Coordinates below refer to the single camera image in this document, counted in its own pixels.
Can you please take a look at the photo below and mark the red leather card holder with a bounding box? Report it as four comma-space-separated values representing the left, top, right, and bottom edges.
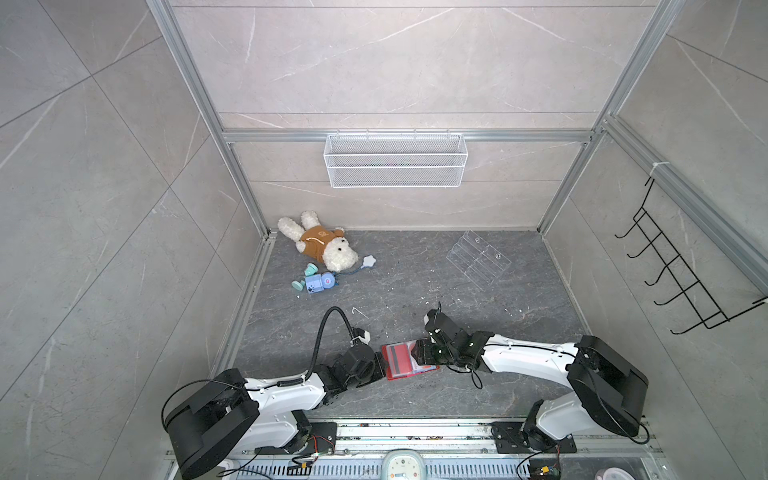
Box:
381, 340, 439, 381

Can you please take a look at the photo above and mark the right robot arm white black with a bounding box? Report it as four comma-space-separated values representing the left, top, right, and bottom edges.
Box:
411, 308, 650, 451

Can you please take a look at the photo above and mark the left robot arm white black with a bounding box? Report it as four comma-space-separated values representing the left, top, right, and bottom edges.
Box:
161, 342, 386, 479

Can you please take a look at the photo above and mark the clear acrylic tiered card stand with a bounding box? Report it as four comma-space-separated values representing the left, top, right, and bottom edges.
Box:
446, 230, 511, 290

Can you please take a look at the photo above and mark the teal toy piece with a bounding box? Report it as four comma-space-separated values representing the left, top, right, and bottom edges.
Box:
291, 263, 319, 292

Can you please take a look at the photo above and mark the white round device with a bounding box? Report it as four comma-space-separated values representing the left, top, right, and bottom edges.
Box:
380, 449, 428, 480

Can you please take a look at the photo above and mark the white teddy bear brown shirt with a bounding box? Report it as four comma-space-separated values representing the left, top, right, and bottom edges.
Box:
277, 211, 359, 273

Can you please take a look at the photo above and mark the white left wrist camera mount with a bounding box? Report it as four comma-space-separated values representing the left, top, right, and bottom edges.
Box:
351, 327, 371, 345

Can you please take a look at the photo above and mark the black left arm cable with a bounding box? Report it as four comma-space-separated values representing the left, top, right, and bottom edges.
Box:
302, 306, 361, 382

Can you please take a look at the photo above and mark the blue toy camera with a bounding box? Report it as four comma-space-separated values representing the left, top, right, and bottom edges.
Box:
305, 272, 336, 294

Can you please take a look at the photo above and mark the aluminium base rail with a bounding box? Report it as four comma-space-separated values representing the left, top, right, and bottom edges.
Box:
161, 416, 667, 480

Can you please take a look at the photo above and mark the white wire mesh basket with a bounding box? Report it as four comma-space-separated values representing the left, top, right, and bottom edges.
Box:
323, 135, 469, 189

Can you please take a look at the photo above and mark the horizontal aluminium wall rail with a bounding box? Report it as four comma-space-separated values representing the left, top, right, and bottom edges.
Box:
223, 128, 594, 143

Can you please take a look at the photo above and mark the black wire hook rack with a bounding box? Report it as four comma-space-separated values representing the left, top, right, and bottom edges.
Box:
614, 177, 767, 336

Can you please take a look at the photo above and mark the right wall aluminium rail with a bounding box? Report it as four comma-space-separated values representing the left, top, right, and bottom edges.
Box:
602, 116, 767, 293

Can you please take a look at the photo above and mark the vertical aluminium corner post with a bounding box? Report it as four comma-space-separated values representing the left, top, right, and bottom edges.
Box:
537, 0, 685, 237

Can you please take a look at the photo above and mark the left aluminium corner post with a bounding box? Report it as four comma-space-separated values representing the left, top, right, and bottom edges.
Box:
147, 0, 270, 239

